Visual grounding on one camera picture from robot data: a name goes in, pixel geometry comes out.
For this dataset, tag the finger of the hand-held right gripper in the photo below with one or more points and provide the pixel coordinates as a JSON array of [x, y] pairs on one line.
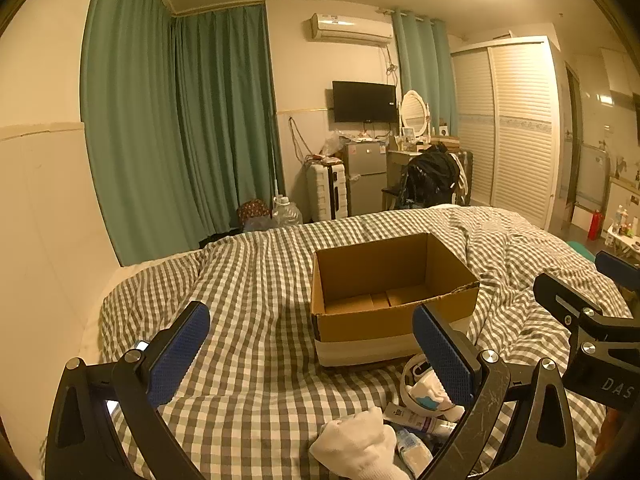
[[614, 263], [560, 297]]

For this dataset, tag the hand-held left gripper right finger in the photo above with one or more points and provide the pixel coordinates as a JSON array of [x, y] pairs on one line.
[[445, 355]]

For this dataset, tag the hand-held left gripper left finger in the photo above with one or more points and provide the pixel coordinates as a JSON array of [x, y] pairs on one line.
[[180, 355]]

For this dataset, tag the white tube with purple label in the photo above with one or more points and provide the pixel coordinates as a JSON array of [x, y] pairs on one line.
[[420, 422]]

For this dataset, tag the brown cardboard box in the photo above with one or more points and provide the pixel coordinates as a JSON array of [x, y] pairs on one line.
[[350, 327]]

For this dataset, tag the small clear bottle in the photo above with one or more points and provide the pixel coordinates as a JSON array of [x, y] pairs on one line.
[[412, 454]]

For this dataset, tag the plain white sock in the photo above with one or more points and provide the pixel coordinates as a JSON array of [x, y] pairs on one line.
[[355, 440]]

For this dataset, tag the small shelf with bottles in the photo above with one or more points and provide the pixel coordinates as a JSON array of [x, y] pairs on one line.
[[624, 232]]

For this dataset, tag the teal object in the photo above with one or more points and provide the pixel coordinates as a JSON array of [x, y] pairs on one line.
[[581, 250]]

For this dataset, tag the red fire extinguisher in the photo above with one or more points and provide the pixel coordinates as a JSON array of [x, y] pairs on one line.
[[596, 225]]

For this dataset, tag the grey white checkered blanket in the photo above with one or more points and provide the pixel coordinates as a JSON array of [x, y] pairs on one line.
[[250, 310]]

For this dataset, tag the patterned bag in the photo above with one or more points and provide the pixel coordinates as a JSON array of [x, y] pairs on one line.
[[252, 212]]

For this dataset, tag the white louvered wardrobe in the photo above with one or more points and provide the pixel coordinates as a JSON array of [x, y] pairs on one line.
[[515, 130]]

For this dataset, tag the clear water jug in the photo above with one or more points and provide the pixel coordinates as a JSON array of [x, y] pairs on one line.
[[286, 214]]

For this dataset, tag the black backpack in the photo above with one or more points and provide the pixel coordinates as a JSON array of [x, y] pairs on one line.
[[430, 177]]

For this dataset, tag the small grey fridge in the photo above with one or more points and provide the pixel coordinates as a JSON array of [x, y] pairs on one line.
[[366, 177]]

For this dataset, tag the white dressing table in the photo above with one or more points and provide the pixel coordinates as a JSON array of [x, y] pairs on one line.
[[400, 160]]

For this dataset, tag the white suitcase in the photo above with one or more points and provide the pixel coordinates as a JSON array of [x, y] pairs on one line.
[[325, 192]]

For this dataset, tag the white oval mirror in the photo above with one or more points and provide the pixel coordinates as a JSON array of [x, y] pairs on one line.
[[414, 112]]

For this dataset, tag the clear plastic bag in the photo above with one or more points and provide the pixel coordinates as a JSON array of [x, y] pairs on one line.
[[335, 146]]

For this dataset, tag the wide green curtain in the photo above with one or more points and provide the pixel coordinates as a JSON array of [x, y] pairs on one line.
[[225, 110]]

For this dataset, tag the narrow green curtain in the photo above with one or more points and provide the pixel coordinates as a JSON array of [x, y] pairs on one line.
[[425, 70]]

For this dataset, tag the white air conditioner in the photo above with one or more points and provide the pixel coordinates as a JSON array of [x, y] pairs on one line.
[[350, 27]]

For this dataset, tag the green side wall curtain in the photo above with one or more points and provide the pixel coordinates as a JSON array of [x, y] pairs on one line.
[[130, 110]]

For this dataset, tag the black wall television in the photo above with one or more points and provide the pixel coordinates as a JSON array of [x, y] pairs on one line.
[[364, 101]]

